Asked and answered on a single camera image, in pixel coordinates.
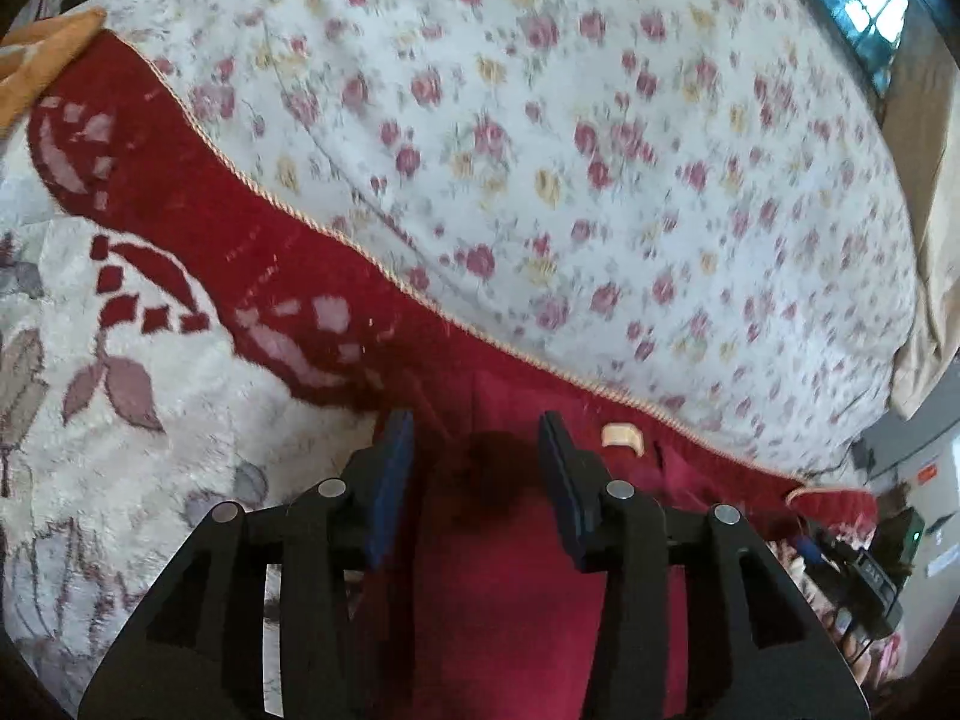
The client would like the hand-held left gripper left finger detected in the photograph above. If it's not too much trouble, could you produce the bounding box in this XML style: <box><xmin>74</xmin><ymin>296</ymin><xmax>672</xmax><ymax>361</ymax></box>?
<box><xmin>77</xmin><ymin>410</ymin><xmax>416</xmax><ymax>720</ymax></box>

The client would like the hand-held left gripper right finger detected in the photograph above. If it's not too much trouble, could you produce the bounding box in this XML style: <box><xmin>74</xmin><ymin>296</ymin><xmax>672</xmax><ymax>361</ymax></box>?
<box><xmin>538</xmin><ymin>411</ymin><xmax>872</xmax><ymax>720</ymax></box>

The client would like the dark red fleece garment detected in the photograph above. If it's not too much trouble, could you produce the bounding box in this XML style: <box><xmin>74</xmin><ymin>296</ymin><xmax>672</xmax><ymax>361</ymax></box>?
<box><xmin>352</xmin><ymin>371</ymin><xmax>833</xmax><ymax>720</ymax></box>

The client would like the red and white plush blanket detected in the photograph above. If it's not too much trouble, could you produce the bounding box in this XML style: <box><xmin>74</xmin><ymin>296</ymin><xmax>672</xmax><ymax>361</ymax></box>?
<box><xmin>0</xmin><ymin>30</ymin><xmax>880</xmax><ymax>720</ymax></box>

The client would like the beige curtain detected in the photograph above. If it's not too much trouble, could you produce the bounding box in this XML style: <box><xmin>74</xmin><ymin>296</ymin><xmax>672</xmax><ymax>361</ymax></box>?
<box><xmin>876</xmin><ymin>37</ymin><xmax>960</xmax><ymax>421</ymax></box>

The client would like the floral bed sheet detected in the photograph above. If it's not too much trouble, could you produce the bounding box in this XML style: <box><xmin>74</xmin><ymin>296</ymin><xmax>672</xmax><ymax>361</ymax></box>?
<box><xmin>97</xmin><ymin>0</ymin><xmax>920</xmax><ymax>482</ymax></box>

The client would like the orange cloth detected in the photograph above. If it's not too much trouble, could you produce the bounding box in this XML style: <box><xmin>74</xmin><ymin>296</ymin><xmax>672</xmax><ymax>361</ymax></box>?
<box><xmin>0</xmin><ymin>7</ymin><xmax>107</xmax><ymax>137</ymax></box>

